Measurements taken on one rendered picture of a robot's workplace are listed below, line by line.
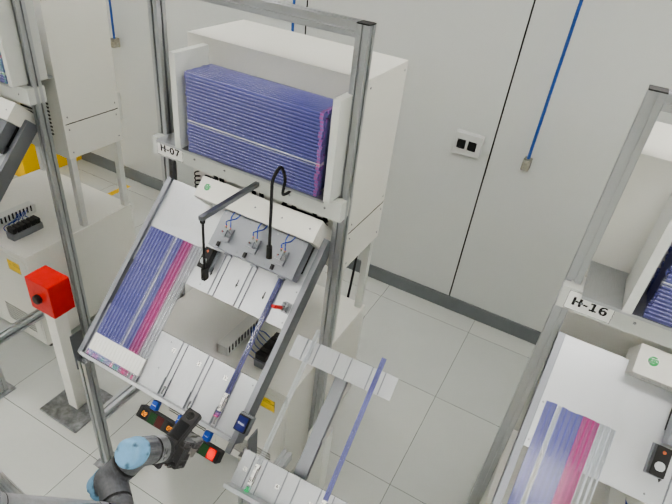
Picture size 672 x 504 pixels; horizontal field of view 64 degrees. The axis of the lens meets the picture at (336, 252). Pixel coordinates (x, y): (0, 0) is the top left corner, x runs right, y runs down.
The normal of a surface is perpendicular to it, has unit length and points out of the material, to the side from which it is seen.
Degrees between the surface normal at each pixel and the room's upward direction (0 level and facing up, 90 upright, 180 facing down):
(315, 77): 90
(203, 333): 0
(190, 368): 45
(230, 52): 90
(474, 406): 0
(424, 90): 90
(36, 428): 0
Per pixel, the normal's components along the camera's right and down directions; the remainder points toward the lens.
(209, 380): -0.26, -0.26
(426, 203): -0.48, 0.46
